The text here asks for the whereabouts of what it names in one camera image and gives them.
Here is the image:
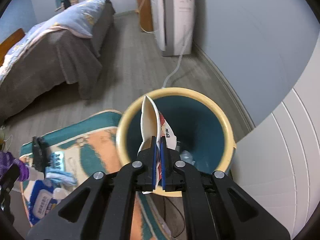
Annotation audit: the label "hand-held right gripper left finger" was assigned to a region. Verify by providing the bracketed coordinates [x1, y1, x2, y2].
[26, 135, 158, 240]

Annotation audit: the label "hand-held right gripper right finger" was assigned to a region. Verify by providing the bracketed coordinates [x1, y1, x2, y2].
[160, 142, 290, 240]

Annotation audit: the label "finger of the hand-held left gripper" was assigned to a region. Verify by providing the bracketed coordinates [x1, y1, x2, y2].
[0, 164, 21, 198]

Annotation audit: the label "purple wrapper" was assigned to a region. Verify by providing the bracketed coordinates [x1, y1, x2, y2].
[0, 151, 28, 182]

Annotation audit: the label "crushed white paper cup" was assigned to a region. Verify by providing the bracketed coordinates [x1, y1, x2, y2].
[137, 95, 178, 194]

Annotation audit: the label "blue face mask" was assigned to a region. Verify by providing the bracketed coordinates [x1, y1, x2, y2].
[45, 171, 75, 187]

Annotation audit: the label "yellow rimmed teal trash bin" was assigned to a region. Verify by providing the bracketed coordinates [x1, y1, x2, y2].
[116, 87, 237, 197]

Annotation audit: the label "clear plastic bottle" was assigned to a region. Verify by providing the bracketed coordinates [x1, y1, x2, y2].
[179, 150, 195, 166]

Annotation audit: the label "black plastic object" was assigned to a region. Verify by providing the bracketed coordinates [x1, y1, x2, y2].
[32, 136, 48, 173]

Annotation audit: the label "wet wipes pack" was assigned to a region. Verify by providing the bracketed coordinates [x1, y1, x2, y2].
[26, 180, 57, 227]

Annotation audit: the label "blue white small package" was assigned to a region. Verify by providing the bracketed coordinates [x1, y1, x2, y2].
[49, 152, 64, 168]

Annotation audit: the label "teal and orange rug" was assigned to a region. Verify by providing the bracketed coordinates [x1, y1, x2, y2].
[19, 109, 175, 240]

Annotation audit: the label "white wardrobe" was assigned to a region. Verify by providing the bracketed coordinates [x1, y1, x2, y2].
[230, 42, 320, 240]

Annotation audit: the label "bed with brown skirt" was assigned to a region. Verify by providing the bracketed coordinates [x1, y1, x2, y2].
[0, 0, 116, 124]

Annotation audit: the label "wooden headboard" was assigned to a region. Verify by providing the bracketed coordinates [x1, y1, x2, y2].
[0, 28, 25, 67]

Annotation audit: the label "white air purifier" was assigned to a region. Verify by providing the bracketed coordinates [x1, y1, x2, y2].
[149, 0, 196, 57]

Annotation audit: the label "wooden cabinet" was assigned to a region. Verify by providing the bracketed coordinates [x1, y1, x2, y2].
[134, 0, 154, 33]

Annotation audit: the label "light blue printed blanket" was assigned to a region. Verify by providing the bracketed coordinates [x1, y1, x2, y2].
[0, 0, 108, 85]

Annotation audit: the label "white hose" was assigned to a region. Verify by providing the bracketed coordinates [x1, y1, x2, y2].
[137, 0, 193, 90]

